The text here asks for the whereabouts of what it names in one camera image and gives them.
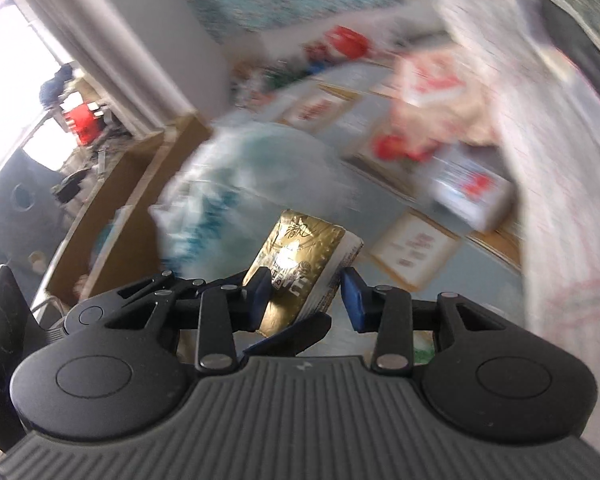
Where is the red crate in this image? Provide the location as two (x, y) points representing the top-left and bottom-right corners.
(60, 102), (104, 144)

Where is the large white plastic bag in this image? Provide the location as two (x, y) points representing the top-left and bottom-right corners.
(150, 115), (362, 282)

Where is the gold tissue pack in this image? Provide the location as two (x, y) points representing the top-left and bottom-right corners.
(242, 208), (365, 339)

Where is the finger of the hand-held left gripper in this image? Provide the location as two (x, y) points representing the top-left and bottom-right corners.
(112, 269), (254, 302)
(247, 312), (332, 357)

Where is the red small item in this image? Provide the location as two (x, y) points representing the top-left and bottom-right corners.
(375, 132), (437, 163)

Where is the black speaker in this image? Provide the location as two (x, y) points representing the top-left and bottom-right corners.
(0, 265), (49, 454)

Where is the white green floral cloth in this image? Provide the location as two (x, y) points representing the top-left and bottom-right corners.
(412, 330), (439, 364)

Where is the black bicycle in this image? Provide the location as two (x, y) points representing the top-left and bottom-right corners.
(52, 125), (132, 207)

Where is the grey blanket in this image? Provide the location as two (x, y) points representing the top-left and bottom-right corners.
(540, 0), (600, 127)

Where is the pomegranate print table cover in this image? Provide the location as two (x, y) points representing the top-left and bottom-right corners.
(45, 67), (531, 362)

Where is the white fluffy blanket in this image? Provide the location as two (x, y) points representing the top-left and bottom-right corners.
(437, 0), (600, 342)

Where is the dark blue circle-print blanket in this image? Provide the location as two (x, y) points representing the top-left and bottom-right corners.
(0, 155), (64, 272)

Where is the red beige tissue pack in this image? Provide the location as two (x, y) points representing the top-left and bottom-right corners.
(390, 50), (499, 149)

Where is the red plastic bag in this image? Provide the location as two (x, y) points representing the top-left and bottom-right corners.
(325, 25), (372, 62)

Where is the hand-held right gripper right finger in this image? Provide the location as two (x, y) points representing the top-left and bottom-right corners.
(340, 266), (502, 375)

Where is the brown cardboard box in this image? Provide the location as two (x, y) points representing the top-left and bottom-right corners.
(45, 115), (214, 307)

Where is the white red printed box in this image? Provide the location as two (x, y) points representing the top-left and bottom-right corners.
(430, 145), (514, 232)

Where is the hanging blue cloth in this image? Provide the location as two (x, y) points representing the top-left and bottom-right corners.
(40, 62), (77, 107)

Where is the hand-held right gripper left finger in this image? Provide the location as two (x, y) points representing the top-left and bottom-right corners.
(105, 266), (274, 374)

